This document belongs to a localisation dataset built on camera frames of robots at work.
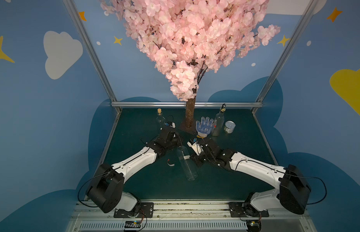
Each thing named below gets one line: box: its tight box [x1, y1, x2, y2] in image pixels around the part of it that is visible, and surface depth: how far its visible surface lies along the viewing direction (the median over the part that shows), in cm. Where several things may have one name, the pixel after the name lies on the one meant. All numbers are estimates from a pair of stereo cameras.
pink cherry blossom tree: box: [100, 0, 281, 128], surface depth 49 cm
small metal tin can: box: [223, 120, 237, 134], surface depth 107 cm
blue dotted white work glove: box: [195, 116, 214, 138], surface depth 113 cm
